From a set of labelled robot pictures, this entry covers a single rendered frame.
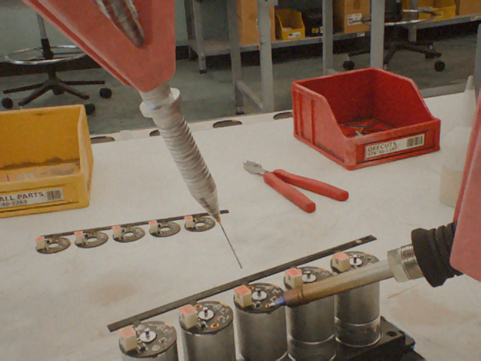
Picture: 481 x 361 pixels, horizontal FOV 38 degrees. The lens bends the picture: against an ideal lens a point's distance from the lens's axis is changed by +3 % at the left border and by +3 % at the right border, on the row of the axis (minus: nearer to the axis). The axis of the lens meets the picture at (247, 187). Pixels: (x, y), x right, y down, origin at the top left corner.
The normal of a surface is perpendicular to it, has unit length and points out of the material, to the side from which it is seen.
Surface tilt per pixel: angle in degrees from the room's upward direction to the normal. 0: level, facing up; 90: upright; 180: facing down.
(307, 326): 90
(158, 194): 0
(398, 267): 90
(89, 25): 105
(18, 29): 90
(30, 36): 90
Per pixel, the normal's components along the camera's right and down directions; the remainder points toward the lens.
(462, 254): -0.34, 0.51
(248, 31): 0.26, 0.35
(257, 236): -0.07, -0.92
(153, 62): 0.60, 0.42
